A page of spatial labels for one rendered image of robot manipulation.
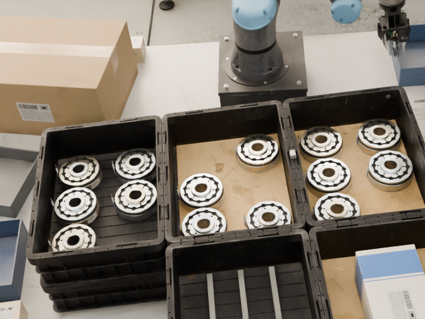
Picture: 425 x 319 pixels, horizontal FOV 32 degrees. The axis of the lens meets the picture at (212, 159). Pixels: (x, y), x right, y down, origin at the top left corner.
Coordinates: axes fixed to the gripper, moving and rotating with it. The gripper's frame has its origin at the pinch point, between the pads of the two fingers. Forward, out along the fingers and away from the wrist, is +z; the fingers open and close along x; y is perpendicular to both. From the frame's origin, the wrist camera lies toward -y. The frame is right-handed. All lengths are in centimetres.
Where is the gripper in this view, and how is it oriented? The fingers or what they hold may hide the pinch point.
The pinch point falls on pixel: (395, 50)
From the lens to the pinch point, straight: 224.3
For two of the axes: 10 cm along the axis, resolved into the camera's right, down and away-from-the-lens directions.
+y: -0.6, 7.3, -6.8
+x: 9.7, -1.2, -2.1
